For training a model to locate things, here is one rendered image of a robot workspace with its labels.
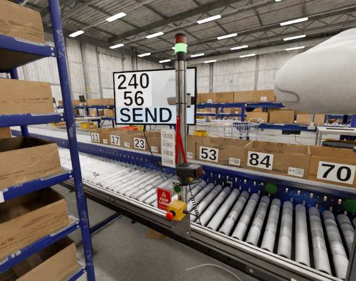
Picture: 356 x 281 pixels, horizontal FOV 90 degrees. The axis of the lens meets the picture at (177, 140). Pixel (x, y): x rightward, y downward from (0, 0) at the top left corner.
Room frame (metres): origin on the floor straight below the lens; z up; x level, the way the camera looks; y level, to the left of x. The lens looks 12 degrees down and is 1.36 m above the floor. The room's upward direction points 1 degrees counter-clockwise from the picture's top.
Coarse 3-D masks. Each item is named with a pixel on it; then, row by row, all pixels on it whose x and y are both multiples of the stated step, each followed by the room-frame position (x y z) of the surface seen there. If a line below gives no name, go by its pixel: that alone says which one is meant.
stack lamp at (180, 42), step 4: (176, 36) 0.85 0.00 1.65; (180, 36) 0.84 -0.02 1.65; (184, 36) 0.84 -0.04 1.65; (176, 40) 0.85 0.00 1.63; (180, 40) 0.84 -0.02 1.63; (184, 40) 0.84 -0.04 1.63; (176, 44) 0.85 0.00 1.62; (180, 44) 0.84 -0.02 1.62; (184, 44) 0.84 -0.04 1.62; (176, 48) 0.85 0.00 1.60; (180, 48) 0.84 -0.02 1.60; (184, 48) 0.84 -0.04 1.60
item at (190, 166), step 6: (180, 168) 0.77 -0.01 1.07; (186, 168) 0.76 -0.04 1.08; (192, 168) 0.74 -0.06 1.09; (198, 168) 0.75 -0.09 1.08; (180, 174) 0.77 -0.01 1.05; (186, 174) 0.75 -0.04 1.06; (192, 174) 0.74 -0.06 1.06; (198, 174) 0.74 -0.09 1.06; (186, 180) 0.77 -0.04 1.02; (192, 180) 0.77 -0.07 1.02
